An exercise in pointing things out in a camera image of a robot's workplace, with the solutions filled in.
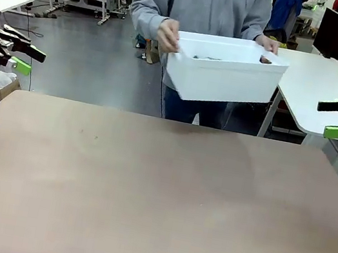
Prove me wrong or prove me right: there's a white side table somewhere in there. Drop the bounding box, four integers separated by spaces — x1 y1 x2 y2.
0 0 35 18

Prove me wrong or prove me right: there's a person's left hand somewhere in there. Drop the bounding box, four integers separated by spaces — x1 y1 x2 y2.
253 33 282 57

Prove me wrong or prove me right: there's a white table with rounded corner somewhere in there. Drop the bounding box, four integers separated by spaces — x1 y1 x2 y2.
254 46 338 170

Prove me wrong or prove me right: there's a black office chair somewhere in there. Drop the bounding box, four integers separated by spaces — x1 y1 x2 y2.
262 25 291 45

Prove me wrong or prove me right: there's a person's right hand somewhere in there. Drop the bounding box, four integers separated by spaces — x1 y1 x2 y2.
154 16 186 56

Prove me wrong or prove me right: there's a person in grey hoodie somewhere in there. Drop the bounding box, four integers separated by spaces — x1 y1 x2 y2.
112 0 274 135

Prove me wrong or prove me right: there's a person's left forearm grey sleeve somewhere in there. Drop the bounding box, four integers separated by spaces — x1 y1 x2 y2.
239 14 271 45

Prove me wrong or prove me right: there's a white plastic basket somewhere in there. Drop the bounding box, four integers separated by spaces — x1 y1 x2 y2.
160 26 293 118

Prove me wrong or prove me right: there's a black monitor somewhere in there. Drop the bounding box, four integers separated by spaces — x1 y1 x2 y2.
311 5 338 61

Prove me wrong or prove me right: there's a white tissue paper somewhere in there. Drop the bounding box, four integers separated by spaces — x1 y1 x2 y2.
0 69 18 92

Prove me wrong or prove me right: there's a person's right forearm grey sleeve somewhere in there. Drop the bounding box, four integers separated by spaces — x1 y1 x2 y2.
125 0 175 44

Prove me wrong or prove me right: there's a blue jacket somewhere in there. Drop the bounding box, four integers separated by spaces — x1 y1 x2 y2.
268 0 305 34

